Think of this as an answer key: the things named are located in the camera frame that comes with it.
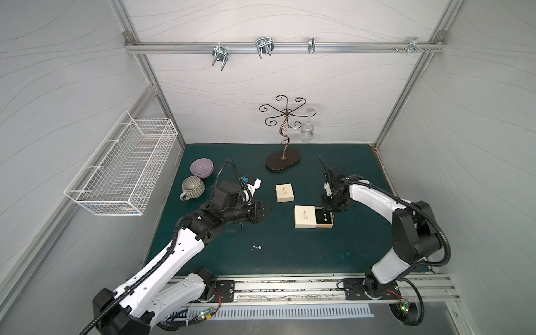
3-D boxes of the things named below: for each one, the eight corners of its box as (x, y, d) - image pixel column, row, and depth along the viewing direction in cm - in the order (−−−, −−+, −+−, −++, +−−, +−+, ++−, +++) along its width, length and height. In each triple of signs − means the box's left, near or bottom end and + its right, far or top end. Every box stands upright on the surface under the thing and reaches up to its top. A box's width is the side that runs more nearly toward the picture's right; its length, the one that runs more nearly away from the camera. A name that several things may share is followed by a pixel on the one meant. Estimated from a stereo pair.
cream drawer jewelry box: (277, 203, 98) (277, 200, 95) (275, 187, 103) (275, 184, 101) (294, 201, 98) (294, 198, 96) (290, 186, 104) (291, 182, 102)
